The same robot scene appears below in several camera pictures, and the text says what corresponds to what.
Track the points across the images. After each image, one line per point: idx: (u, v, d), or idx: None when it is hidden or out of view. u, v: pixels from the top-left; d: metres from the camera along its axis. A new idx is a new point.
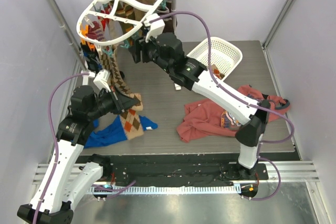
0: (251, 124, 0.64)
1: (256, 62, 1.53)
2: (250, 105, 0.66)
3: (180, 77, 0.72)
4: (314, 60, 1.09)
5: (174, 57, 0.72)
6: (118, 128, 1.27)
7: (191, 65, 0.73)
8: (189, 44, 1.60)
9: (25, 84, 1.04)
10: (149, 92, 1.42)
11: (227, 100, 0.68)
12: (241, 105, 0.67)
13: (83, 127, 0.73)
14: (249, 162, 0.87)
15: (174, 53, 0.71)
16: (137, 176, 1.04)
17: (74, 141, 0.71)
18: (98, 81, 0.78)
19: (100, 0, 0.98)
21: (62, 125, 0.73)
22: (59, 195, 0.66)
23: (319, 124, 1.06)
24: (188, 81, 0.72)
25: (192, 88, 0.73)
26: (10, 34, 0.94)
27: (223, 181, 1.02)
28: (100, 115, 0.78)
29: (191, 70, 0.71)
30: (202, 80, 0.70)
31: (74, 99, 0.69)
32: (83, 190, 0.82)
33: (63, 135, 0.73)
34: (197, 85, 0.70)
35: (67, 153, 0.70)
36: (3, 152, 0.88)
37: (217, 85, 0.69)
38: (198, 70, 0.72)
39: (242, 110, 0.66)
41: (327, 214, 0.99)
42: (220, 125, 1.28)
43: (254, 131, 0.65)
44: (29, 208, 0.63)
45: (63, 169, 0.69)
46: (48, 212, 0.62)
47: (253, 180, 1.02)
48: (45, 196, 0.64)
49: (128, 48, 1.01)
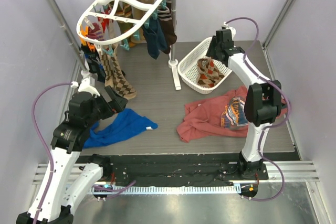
0: (252, 88, 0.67)
1: (256, 62, 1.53)
2: (259, 77, 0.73)
3: (222, 53, 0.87)
4: (314, 60, 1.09)
5: (221, 40, 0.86)
6: (118, 127, 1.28)
7: (234, 49, 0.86)
8: (189, 44, 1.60)
9: (26, 83, 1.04)
10: (149, 92, 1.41)
11: (244, 72, 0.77)
12: (252, 76, 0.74)
13: (79, 133, 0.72)
14: (248, 153, 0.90)
15: (222, 36, 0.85)
16: (136, 176, 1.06)
17: (69, 149, 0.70)
18: (86, 87, 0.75)
19: (100, 2, 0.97)
21: (56, 131, 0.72)
22: (56, 203, 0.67)
23: (319, 124, 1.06)
24: (226, 59, 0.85)
25: (229, 67, 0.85)
26: (10, 34, 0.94)
27: (223, 181, 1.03)
28: (93, 120, 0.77)
29: (231, 50, 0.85)
30: (235, 56, 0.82)
31: (72, 105, 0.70)
32: (82, 194, 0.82)
33: (58, 143, 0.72)
34: (230, 60, 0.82)
35: (63, 162, 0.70)
36: (3, 152, 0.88)
37: (243, 60, 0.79)
38: (238, 52, 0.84)
39: (251, 79, 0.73)
41: (327, 214, 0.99)
42: (220, 125, 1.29)
43: (252, 99, 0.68)
44: (28, 216, 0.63)
45: (59, 176, 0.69)
46: (46, 221, 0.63)
47: (253, 180, 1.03)
48: (43, 205, 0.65)
49: (128, 49, 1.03)
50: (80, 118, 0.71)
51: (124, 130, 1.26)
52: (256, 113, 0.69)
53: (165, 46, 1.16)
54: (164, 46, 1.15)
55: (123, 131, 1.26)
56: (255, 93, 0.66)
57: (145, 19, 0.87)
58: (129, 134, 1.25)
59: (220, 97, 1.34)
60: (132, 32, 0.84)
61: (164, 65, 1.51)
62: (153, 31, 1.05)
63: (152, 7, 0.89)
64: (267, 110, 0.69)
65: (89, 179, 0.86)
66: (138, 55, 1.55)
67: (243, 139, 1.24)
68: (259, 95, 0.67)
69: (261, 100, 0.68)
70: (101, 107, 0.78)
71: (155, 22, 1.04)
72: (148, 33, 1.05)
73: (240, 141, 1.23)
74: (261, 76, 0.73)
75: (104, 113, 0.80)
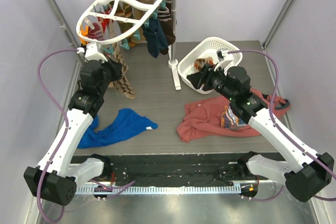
0: (303, 172, 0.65)
1: (256, 62, 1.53)
2: (305, 153, 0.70)
3: (239, 108, 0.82)
4: (314, 60, 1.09)
5: (239, 91, 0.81)
6: (118, 127, 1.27)
7: (252, 100, 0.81)
8: (189, 44, 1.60)
9: (26, 83, 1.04)
10: (149, 92, 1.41)
11: (283, 143, 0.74)
12: (297, 151, 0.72)
13: (94, 100, 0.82)
14: (254, 168, 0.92)
15: (240, 87, 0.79)
16: (136, 176, 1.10)
17: (85, 110, 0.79)
18: (93, 53, 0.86)
19: (100, 2, 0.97)
21: (74, 97, 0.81)
22: (66, 159, 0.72)
23: (320, 124, 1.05)
24: (245, 114, 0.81)
25: (249, 121, 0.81)
26: (10, 34, 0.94)
27: (223, 181, 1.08)
28: (105, 86, 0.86)
29: (251, 104, 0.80)
30: (260, 117, 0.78)
31: (84, 74, 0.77)
32: (84, 177, 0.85)
33: (74, 106, 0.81)
34: (254, 120, 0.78)
35: (78, 120, 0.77)
36: (2, 153, 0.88)
37: (274, 125, 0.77)
38: (258, 106, 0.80)
39: (296, 156, 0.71)
41: (327, 214, 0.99)
42: (220, 125, 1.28)
43: (306, 184, 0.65)
44: (37, 168, 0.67)
45: (72, 134, 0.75)
46: (55, 173, 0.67)
47: (253, 180, 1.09)
48: (54, 158, 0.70)
49: (127, 49, 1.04)
50: (92, 87, 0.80)
51: (124, 130, 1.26)
52: (309, 193, 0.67)
53: (166, 44, 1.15)
54: (164, 45, 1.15)
55: (123, 131, 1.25)
56: (308, 178, 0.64)
57: (145, 19, 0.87)
58: (129, 134, 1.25)
59: (221, 98, 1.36)
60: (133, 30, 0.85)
61: (164, 65, 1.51)
62: (153, 30, 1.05)
63: (152, 7, 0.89)
64: (318, 185, 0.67)
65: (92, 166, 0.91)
66: (138, 55, 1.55)
67: (244, 139, 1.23)
68: (312, 179, 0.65)
69: (313, 182, 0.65)
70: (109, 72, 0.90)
71: (155, 22, 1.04)
72: (148, 33, 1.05)
73: (241, 141, 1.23)
74: (306, 151, 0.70)
75: (112, 76, 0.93)
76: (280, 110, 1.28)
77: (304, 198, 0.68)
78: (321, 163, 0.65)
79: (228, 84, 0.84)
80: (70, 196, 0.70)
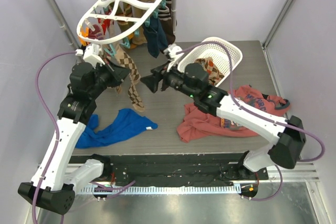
0: (281, 142, 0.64)
1: (256, 62, 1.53)
2: (276, 123, 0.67)
3: (205, 105, 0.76)
4: (314, 60, 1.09)
5: (200, 87, 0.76)
6: (118, 127, 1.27)
7: (213, 92, 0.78)
8: (189, 44, 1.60)
9: (26, 83, 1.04)
10: (149, 92, 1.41)
11: (253, 121, 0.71)
12: (268, 123, 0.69)
13: (85, 105, 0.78)
14: (252, 166, 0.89)
15: (201, 84, 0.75)
16: (136, 176, 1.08)
17: (76, 119, 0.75)
18: (91, 55, 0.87)
19: (100, 4, 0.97)
21: (63, 103, 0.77)
22: (60, 173, 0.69)
23: (320, 124, 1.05)
24: (212, 108, 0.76)
25: (217, 114, 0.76)
26: (10, 34, 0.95)
27: (223, 181, 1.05)
28: (97, 91, 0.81)
29: (213, 96, 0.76)
30: (224, 105, 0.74)
31: (74, 78, 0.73)
32: (84, 181, 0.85)
33: (64, 113, 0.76)
34: (220, 110, 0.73)
35: (69, 131, 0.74)
36: (2, 153, 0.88)
37: (239, 107, 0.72)
38: (220, 96, 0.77)
39: (270, 128, 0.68)
41: (327, 214, 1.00)
42: (220, 125, 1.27)
43: (287, 152, 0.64)
44: (30, 185, 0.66)
45: (64, 145, 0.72)
46: (49, 189, 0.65)
47: (253, 180, 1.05)
48: (46, 173, 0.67)
49: (128, 47, 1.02)
50: (83, 91, 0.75)
51: (124, 130, 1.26)
52: (294, 159, 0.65)
53: (166, 44, 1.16)
54: (164, 45, 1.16)
55: (122, 132, 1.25)
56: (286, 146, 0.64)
57: (145, 17, 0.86)
58: (129, 134, 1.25)
59: None
60: (134, 29, 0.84)
61: None
62: (153, 29, 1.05)
63: (153, 6, 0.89)
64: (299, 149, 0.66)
65: (91, 169, 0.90)
66: (138, 55, 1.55)
67: (244, 139, 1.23)
68: (290, 144, 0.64)
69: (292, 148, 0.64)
70: (105, 77, 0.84)
71: (156, 21, 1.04)
72: (148, 32, 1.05)
73: (241, 140, 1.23)
74: (275, 120, 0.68)
75: (110, 82, 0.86)
76: (280, 110, 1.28)
77: (291, 166, 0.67)
78: (293, 126, 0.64)
79: (187, 82, 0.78)
80: (69, 205, 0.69)
